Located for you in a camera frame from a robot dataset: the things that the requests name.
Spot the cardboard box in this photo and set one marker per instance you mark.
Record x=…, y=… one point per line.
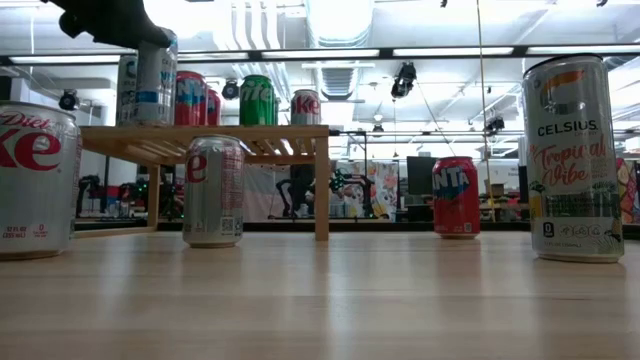
x=496, y=189

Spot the floral patterned cloth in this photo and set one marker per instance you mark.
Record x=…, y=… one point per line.
x=387, y=190

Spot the black metal stand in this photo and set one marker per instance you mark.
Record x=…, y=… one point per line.
x=366, y=145

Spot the wooden slatted shelf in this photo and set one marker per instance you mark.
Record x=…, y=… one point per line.
x=150, y=132

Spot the black table frame rail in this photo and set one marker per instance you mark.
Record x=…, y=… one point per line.
x=390, y=226

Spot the black framed linear light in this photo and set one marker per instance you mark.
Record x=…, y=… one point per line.
x=521, y=50

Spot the Celsius Tropical Vibe can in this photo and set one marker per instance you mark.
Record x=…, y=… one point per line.
x=572, y=175

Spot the white board panel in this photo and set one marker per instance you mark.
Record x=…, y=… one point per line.
x=260, y=195

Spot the Celsius Arctic Vibe can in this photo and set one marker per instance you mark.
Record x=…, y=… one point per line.
x=125, y=95
x=156, y=90

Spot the black computer monitor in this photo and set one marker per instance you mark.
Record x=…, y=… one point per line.
x=421, y=175

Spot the black background robot arm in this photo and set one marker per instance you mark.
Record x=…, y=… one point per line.
x=350, y=187
x=295, y=190

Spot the silver Diet Coke can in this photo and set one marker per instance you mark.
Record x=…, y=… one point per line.
x=306, y=107
x=35, y=200
x=212, y=200

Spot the orange Fanta can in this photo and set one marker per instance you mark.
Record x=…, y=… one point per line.
x=456, y=200
x=214, y=110
x=191, y=100

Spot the colourful patchwork quilt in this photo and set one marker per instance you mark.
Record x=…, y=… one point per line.
x=630, y=190

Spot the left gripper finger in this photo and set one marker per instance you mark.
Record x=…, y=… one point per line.
x=135, y=36

